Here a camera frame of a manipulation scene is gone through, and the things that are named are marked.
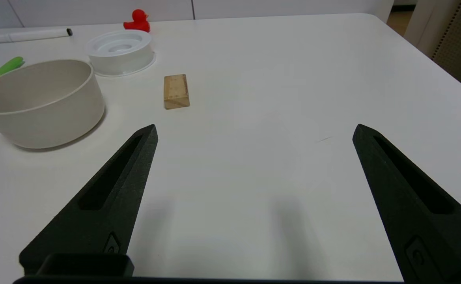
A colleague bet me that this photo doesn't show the beige round bowl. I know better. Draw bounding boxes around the beige round bowl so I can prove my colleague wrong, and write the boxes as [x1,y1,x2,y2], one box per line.
[0,59,105,149]

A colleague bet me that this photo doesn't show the wooden spoon with green handle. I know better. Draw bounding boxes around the wooden spoon with green handle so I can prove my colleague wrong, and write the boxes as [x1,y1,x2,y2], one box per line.
[0,56,25,91]

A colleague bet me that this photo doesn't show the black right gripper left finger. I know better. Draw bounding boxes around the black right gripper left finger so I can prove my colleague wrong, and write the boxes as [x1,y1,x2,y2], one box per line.
[19,125,159,275]

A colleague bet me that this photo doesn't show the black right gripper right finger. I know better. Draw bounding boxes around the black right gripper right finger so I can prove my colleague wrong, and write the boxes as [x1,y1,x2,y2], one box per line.
[353,124,461,283]

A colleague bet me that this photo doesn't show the white marker with black cap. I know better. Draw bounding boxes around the white marker with black cap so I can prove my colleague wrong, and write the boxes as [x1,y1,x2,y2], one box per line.
[0,28,73,44]

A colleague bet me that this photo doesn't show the small wooden block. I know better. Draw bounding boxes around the small wooden block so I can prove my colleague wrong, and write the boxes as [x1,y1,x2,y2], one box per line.
[164,74,190,110]

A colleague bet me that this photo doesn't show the red rubber duck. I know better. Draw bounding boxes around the red rubber duck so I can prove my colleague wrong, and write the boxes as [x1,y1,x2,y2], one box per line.
[123,9,151,33]

